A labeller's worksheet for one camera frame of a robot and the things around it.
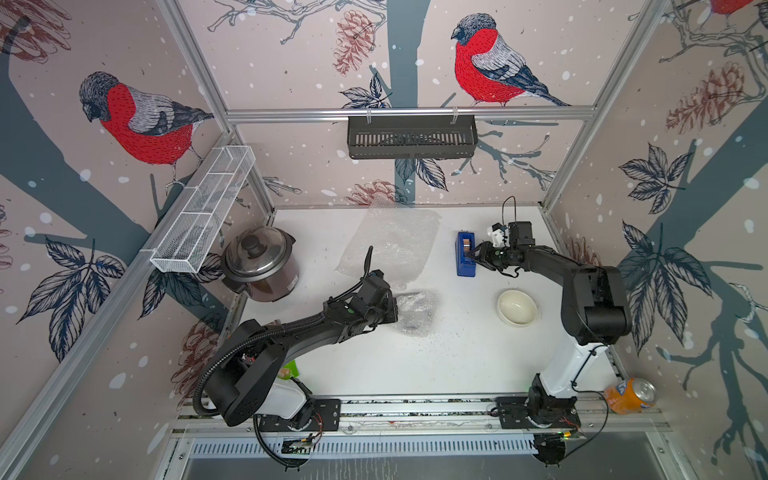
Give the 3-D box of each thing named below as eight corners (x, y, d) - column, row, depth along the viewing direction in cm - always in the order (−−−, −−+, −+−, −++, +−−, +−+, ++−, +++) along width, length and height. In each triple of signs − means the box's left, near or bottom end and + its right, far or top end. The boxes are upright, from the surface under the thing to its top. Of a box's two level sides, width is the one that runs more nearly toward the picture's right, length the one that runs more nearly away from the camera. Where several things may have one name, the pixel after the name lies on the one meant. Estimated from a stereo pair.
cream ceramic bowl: (499, 328, 89) (503, 322, 85) (491, 296, 96) (495, 289, 92) (535, 328, 89) (541, 322, 85) (525, 296, 96) (530, 289, 92)
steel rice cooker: (238, 309, 95) (207, 275, 79) (256, 261, 107) (231, 223, 91) (297, 309, 95) (277, 275, 79) (308, 261, 107) (293, 223, 91)
